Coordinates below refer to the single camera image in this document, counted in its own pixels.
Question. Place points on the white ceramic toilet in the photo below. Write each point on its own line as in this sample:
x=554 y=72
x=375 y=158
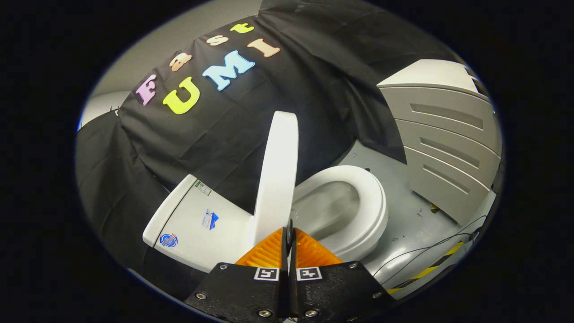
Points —
x=188 y=220

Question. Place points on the white drawer cabinet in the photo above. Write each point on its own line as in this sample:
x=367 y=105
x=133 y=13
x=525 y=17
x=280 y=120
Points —
x=448 y=148

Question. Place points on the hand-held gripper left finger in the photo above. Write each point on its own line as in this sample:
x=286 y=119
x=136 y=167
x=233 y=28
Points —
x=283 y=296

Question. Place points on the black backdrop cloth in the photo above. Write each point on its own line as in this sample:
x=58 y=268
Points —
x=224 y=134

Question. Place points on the white toilet lid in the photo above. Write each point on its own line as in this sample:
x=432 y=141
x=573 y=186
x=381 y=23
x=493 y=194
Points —
x=278 y=179

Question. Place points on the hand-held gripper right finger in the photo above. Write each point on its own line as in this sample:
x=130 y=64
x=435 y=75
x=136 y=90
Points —
x=295 y=296

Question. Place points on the yellow black floor tape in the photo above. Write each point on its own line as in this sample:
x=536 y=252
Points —
x=426 y=271

